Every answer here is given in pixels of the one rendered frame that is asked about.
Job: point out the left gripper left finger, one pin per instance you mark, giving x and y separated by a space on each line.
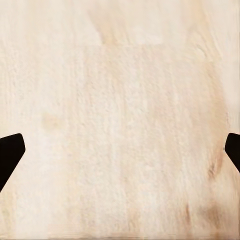
12 148

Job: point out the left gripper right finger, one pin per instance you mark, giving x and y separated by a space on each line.
232 148

